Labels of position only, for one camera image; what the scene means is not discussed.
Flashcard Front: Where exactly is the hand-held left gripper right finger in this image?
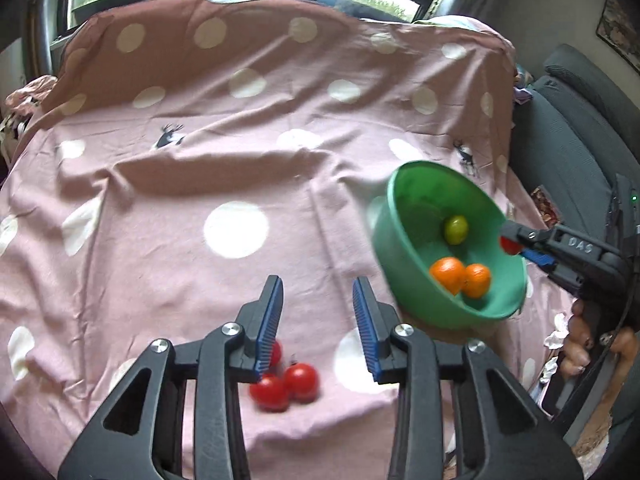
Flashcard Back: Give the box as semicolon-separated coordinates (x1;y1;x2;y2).
352;276;583;480

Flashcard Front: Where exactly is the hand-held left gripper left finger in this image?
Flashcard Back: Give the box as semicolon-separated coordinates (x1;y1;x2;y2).
57;275;285;480

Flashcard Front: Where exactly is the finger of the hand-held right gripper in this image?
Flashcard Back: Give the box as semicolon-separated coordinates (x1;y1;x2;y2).
519;249;558;267
500;222;557;252

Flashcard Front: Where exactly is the orange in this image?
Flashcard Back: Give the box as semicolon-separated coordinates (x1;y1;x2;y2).
462;263;492;300
429;256;467;297

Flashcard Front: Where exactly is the green jujube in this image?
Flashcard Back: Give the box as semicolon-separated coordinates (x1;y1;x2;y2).
444;215;470;246

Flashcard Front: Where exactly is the green bowl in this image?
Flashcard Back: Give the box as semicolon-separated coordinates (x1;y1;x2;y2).
372;160;528;330

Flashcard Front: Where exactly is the person's right hand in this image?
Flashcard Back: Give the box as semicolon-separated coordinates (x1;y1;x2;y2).
559;299;640;378

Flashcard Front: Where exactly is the clear snack packet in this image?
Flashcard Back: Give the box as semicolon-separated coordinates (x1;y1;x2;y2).
531;185;560;226

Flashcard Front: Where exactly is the grey sofa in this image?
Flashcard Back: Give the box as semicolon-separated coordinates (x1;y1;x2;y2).
512;44;640;311

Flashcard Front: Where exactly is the colourful crumpled cloth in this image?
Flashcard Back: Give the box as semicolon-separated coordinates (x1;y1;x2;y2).
512;62;533;106

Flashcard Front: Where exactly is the pink polka dot blanket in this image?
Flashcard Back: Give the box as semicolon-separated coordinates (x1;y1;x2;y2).
0;0;576;480

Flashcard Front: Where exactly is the framed landscape painting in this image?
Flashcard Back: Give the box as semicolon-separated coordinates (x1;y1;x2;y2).
596;0;640;71

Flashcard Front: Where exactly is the pale blue bedding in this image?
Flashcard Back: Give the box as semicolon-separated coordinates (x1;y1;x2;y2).
412;14;481;31

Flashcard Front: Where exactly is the pink clothes pile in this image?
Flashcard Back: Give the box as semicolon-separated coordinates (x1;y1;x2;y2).
0;75;63;131

